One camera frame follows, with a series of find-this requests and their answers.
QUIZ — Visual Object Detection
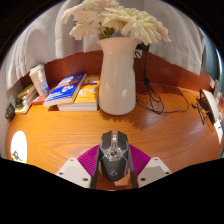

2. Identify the dark grey computer mouse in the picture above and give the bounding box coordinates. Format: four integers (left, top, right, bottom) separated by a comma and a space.
98, 130, 130, 183

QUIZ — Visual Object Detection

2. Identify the white paper sheet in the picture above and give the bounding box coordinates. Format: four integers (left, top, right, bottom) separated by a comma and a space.
213, 119, 224, 145

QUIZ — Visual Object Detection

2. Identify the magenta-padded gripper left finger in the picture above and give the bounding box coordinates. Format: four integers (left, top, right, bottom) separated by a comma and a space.
55, 144, 103, 189

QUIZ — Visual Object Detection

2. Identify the white artificial flower bouquet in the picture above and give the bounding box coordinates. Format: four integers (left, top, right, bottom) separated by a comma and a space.
61, 0, 172, 46

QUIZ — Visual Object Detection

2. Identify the reddish-brown flat book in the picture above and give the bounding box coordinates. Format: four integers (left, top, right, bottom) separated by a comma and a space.
32, 94, 48, 106

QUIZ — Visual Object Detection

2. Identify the white ceramic vase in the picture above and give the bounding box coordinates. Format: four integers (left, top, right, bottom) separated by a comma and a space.
98, 36, 143, 116

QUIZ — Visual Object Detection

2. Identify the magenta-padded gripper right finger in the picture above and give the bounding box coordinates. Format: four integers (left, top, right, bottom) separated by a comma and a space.
128, 144, 173, 189

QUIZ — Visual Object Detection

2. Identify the blue paperback book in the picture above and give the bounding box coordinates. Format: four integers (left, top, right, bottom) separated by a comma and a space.
43, 72, 88, 108

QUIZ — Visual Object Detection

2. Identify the round white yellow mouse pad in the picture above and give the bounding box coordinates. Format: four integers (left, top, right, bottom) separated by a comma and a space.
10, 130, 28, 164

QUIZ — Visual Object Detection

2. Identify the white flat device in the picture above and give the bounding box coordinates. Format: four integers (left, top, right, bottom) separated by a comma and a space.
199, 88, 223, 124

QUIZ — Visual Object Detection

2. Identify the black book with yellow print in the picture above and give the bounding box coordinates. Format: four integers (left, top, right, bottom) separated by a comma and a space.
14, 96, 38, 109
15, 91, 37, 105

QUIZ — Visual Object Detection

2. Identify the orange paperback book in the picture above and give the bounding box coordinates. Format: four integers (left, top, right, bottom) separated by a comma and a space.
57, 75, 101, 112

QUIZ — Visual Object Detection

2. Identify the white curtain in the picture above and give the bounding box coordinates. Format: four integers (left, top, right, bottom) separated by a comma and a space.
4, 0, 206, 91

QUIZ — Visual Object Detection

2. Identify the beige lidded tumbler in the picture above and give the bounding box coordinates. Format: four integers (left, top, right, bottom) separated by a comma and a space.
29, 63, 46, 98

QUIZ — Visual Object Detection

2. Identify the black cable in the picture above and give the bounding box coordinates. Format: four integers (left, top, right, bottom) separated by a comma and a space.
134, 49, 201, 115

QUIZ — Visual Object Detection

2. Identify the yellow and white book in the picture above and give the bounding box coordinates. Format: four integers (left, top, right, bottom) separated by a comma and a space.
14, 100, 38, 115

